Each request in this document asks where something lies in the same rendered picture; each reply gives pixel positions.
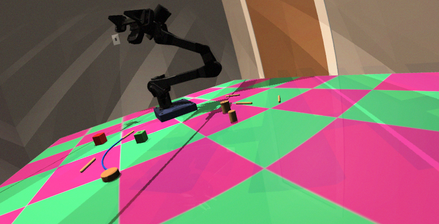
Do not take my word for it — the small green block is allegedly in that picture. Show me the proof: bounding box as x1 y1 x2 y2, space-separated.
134 130 148 143

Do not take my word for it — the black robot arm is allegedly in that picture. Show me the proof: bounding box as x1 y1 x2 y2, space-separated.
127 4 222 110

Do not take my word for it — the round wooden button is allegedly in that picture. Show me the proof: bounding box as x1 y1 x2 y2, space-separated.
100 167 120 182

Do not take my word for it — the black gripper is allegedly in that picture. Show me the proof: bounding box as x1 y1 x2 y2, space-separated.
108 8 154 33

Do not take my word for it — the brown wooden cylinder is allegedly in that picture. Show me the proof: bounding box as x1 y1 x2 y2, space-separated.
228 110 238 122

